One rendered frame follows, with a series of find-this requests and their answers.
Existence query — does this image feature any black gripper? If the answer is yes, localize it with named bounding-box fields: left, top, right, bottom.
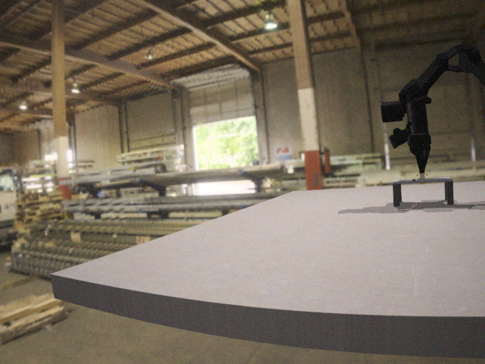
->
left=407, top=117, right=431, bottom=173

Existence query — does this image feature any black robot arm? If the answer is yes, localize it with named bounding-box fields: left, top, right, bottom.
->
left=380, top=43, right=485, bottom=148

